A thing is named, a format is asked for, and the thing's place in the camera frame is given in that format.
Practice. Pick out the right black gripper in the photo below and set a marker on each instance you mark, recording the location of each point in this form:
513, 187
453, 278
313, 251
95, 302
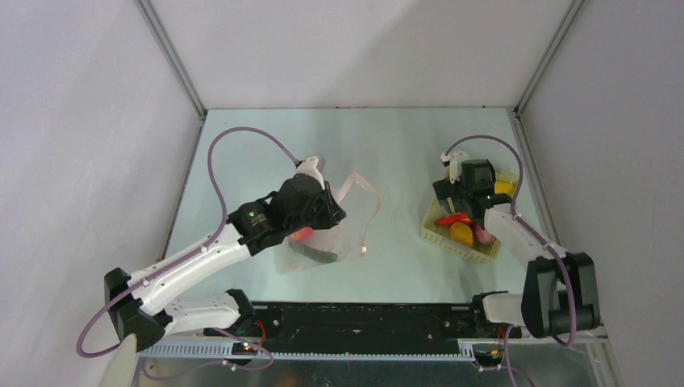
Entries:
452, 197

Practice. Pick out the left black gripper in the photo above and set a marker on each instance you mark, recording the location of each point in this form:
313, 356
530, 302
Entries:
333, 213

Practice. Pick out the yellow bell pepper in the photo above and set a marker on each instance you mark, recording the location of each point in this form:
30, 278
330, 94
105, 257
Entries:
504, 187

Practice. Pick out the red chili pepper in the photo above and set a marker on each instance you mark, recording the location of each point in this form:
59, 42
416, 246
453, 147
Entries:
453, 218

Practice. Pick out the orange mango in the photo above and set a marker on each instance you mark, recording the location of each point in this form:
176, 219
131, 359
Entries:
461, 233

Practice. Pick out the clear zip top bag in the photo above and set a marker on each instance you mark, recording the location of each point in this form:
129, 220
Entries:
362, 203

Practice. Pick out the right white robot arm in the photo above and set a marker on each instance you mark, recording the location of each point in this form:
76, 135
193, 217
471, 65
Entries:
560, 295

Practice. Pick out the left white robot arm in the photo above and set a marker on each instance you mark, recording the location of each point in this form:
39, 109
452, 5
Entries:
146, 303

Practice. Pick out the cream perforated plastic basket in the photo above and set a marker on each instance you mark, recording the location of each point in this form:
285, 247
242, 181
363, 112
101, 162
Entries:
438, 235

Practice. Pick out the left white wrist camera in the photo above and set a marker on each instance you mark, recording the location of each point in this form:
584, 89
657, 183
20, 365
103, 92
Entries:
312, 166

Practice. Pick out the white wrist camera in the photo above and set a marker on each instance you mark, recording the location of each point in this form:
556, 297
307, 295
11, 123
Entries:
453, 162
312, 166

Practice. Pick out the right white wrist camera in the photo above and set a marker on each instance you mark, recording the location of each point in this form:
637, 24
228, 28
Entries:
453, 162

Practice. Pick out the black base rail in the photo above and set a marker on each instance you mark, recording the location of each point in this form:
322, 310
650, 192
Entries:
366, 329

